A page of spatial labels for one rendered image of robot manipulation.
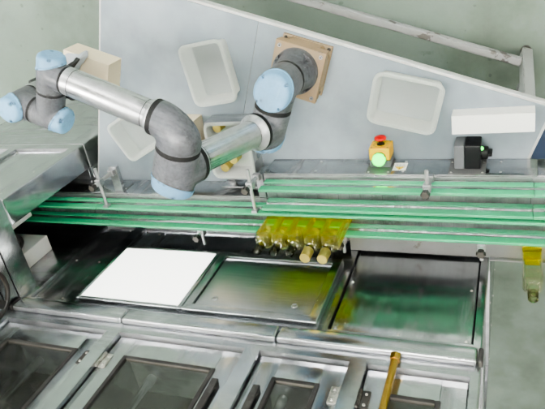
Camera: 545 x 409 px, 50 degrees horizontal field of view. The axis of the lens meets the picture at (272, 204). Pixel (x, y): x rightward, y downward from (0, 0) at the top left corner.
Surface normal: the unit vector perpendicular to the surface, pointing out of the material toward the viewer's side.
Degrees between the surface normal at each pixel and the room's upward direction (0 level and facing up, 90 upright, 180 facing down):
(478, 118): 0
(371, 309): 91
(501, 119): 0
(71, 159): 90
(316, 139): 0
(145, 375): 90
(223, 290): 90
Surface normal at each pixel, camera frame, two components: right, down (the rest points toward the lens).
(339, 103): -0.33, 0.49
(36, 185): 0.93, 0.03
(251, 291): -0.16, -0.87
